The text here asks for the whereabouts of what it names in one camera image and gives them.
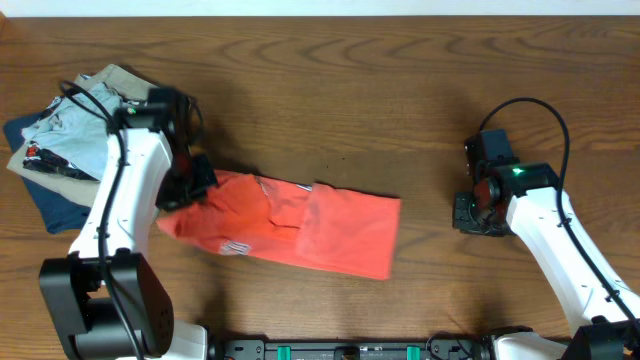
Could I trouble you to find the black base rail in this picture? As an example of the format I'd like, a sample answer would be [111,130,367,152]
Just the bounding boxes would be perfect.
[208,333,494,360]

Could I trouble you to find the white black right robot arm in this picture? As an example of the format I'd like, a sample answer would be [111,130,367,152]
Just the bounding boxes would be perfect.
[452,130,639,359]

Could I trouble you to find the red orange t-shirt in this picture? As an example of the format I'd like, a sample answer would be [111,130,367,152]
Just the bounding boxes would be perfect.
[157,170,401,280]

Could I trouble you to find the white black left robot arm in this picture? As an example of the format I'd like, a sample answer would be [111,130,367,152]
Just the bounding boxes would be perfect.
[39,81,217,360]

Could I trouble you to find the navy blue folded garment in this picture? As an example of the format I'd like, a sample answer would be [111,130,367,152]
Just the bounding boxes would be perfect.
[3,113,90,234]

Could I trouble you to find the black patterned folded garment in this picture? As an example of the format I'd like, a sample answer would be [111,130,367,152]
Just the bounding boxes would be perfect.
[22,87,101,182]

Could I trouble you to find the beige folded pants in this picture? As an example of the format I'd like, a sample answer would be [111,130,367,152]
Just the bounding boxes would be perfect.
[7,64,154,207]

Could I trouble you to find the light blue folded shirt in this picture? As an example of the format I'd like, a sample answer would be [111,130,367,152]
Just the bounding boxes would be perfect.
[21,82,126,181]

